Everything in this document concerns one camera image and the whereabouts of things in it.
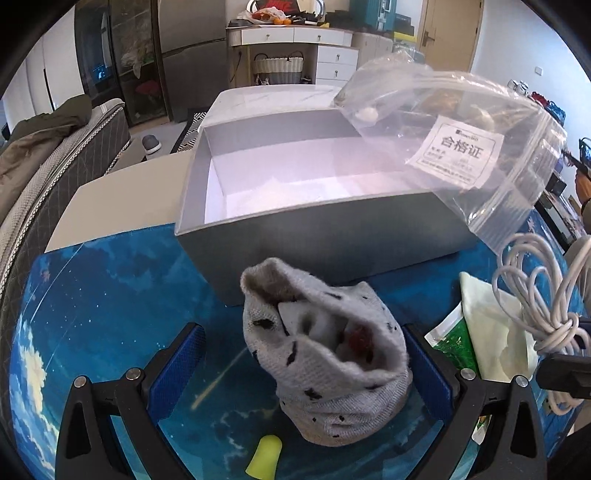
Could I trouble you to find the beige suitcase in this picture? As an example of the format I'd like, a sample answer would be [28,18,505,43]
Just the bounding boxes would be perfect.
[352,31,393,70]

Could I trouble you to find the white wardrobe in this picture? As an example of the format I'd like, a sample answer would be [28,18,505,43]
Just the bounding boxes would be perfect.
[25,28,88,116]

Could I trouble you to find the clear zip bag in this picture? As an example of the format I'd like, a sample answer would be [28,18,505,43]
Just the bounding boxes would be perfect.
[333,54,568,257]

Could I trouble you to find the green and white sachet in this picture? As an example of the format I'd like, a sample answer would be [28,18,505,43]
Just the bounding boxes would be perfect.
[424,302,492,446]

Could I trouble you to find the yellow foam earplug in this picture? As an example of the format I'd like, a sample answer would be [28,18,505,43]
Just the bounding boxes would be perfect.
[245,436,283,480]

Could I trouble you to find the blue sky printed desk mat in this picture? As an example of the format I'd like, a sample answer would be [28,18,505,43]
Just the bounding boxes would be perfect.
[9,217,591,480]

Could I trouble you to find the wicker basket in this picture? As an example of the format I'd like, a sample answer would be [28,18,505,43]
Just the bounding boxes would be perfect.
[253,53,305,86]

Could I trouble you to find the grey quilted sofa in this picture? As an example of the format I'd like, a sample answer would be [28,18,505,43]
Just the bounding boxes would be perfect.
[0,99,132,301]

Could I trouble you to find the wooden door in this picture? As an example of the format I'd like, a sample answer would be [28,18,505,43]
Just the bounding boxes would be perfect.
[422,0,483,72]

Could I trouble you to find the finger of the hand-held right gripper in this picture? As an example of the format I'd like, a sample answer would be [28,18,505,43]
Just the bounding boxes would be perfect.
[536,353,591,400]

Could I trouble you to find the bag of oranges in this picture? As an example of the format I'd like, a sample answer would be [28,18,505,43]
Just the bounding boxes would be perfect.
[240,9,296,26]

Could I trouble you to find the glass door cabinet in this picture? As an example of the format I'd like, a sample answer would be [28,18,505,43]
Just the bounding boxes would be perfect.
[74,0,168,126]

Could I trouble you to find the black and white patterned rug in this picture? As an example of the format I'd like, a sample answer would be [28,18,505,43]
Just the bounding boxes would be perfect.
[171,112,211,154]

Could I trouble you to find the grey black-specked sock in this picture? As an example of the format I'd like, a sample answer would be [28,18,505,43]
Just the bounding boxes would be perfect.
[240,257,414,448]

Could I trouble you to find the white drawer dresser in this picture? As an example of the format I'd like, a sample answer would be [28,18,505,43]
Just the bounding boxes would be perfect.
[225,23,361,88]

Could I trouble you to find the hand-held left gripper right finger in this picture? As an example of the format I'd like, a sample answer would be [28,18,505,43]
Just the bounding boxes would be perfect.
[404,323,552,480]

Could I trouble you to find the olive jacket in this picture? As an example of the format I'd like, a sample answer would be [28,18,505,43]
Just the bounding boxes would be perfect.
[0,95,93,195]

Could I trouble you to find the grey cardboard box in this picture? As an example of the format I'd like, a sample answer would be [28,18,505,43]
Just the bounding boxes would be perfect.
[174,108,481,308]

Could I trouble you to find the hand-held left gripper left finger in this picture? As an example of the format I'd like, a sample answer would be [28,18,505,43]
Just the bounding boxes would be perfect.
[55,322,207,480]

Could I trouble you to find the white cable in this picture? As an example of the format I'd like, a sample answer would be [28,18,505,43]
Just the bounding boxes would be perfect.
[492,233,591,414]

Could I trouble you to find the silver refrigerator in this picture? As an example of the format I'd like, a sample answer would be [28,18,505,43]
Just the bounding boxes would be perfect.
[157,0,232,123]

